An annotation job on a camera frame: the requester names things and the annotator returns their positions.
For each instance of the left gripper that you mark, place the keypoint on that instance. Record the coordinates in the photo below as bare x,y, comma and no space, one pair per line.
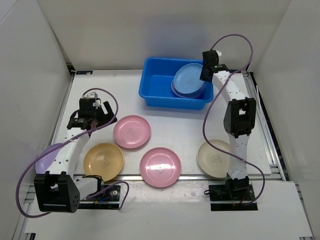
108,116

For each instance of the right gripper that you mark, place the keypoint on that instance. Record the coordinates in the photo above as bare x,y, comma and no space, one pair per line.
202,77

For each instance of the blue plate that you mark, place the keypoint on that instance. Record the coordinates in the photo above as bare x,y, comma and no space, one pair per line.
189,70

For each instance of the purple plate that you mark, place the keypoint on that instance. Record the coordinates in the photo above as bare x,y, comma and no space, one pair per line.
175,93
42,165

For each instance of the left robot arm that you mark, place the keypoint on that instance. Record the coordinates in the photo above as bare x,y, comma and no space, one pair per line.
56,189

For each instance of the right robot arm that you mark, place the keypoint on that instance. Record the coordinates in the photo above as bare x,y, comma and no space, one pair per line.
238,122

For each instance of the blue plastic bin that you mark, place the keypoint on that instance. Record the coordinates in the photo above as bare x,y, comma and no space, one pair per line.
156,80

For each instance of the pink plate back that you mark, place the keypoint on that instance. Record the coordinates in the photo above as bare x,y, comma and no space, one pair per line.
131,131

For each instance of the pink plate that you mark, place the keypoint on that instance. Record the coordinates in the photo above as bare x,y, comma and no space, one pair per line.
160,167
131,131

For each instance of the yellow plate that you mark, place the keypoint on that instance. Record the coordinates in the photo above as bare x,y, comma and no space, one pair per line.
105,160

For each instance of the pink plate front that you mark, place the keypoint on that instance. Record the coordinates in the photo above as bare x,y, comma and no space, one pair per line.
160,167

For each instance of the cream plate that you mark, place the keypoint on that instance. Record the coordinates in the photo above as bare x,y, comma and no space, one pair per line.
213,162

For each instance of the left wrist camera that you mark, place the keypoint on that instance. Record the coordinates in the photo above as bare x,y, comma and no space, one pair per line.
91,94

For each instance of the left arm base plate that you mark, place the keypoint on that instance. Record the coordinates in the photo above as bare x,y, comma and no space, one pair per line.
109,200

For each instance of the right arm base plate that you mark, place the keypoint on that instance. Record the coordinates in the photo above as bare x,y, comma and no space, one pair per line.
221,201

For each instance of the left aluminium rail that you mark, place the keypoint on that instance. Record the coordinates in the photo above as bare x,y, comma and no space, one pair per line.
39,179

